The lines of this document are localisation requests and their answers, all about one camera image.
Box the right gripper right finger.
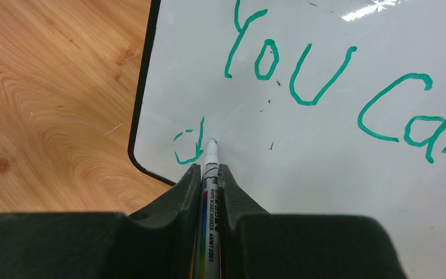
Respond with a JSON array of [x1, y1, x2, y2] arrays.
[[219, 164, 405, 278]]

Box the whiteboard marker white body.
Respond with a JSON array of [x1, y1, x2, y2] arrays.
[[192, 138, 221, 278]]

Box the small whiteboard black frame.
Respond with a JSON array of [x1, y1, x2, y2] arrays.
[[128, 1, 446, 278]]

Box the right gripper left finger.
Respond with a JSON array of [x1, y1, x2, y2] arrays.
[[0, 164, 202, 278]]

